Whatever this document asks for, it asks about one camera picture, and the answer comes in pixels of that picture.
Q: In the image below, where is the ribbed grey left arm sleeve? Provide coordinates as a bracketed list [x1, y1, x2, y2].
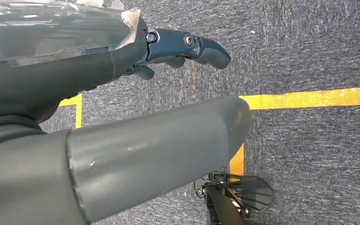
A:
[0, 114, 49, 150]

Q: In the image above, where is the yellow floor tape square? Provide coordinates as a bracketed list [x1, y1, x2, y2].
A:
[229, 86, 360, 177]

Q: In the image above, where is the black robot foot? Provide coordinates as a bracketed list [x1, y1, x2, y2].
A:
[194, 172, 274, 225]

